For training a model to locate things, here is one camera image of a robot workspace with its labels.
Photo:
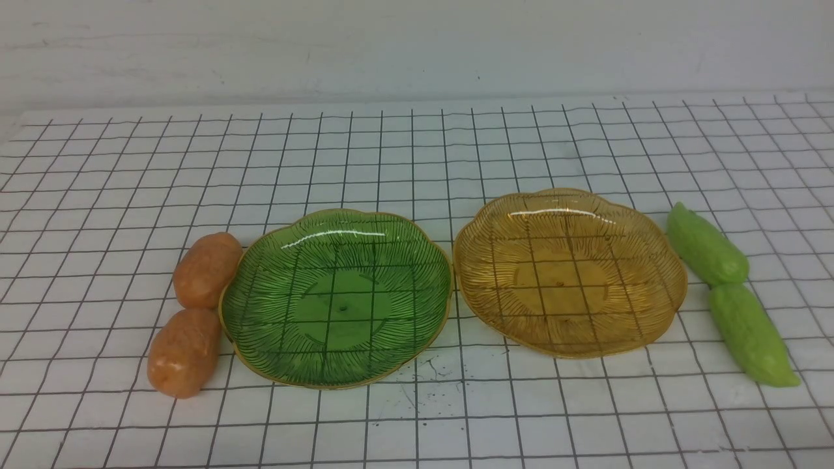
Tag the amber glass plate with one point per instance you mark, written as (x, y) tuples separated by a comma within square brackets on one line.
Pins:
[(569, 273)]

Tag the green cucumber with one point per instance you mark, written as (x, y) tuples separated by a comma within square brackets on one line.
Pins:
[(708, 253), (750, 336)]

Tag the green glass plate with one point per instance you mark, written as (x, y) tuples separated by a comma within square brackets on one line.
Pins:
[(338, 299)]

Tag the orange potato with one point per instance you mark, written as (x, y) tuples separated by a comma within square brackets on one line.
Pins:
[(184, 354), (206, 269)]

